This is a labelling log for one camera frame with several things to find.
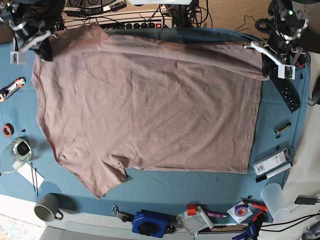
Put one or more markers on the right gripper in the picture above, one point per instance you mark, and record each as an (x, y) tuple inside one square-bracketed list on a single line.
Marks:
[(28, 30)]

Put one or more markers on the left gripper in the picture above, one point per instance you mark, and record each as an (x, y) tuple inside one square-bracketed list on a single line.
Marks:
[(280, 48)]

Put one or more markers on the pink T-shirt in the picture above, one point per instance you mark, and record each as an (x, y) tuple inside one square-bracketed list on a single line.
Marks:
[(107, 103)]

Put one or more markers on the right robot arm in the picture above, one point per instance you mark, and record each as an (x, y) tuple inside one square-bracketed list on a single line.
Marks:
[(13, 11)]

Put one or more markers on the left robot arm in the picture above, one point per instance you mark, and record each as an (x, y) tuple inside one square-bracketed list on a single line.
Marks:
[(284, 30)]

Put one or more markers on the black remote control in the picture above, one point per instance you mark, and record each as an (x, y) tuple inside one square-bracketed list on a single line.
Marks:
[(287, 91)]

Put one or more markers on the orange grey utility knife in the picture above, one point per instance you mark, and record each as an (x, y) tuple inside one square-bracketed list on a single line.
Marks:
[(7, 91)]

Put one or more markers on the small battery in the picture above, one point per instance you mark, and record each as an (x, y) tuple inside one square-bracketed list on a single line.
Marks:
[(282, 128)]

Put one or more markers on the red tape roll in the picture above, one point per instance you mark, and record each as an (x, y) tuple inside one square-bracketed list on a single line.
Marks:
[(7, 130)]

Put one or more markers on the clear plastic package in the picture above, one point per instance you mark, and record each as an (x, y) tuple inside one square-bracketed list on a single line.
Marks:
[(273, 161)]

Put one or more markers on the black power strip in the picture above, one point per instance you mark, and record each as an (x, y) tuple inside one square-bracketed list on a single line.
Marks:
[(157, 24)]

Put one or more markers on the black white marker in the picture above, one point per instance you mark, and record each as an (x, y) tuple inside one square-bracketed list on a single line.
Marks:
[(274, 172)]

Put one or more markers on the white paper card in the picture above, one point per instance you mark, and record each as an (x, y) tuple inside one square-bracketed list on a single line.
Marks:
[(25, 171)]

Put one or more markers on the blue table cloth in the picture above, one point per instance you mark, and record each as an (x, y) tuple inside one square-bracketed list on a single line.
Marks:
[(166, 192)]

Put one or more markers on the translucent plastic cup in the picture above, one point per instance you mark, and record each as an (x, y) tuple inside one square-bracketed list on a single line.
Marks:
[(274, 199)]

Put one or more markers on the purple tape roll card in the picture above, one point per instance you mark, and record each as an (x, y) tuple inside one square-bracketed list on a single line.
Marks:
[(240, 212)]

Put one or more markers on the grey ceramic mug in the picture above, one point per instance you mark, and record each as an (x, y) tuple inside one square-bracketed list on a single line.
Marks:
[(47, 209)]

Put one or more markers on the red plastic block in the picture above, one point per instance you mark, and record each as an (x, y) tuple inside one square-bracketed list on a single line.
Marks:
[(191, 210)]

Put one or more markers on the blue bar clamp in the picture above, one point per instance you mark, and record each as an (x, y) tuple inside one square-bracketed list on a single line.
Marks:
[(252, 230)]

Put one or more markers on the metal carabiner keyring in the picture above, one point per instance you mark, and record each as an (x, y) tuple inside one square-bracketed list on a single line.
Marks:
[(115, 210)]

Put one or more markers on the blue black device box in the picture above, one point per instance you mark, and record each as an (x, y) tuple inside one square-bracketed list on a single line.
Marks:
[(151, 224)]

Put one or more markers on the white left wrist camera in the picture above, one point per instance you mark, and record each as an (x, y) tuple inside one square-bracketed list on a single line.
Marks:
[(284, 71)]

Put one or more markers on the black cable ties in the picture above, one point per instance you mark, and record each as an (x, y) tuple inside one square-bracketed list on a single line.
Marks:
[(34, 179)]

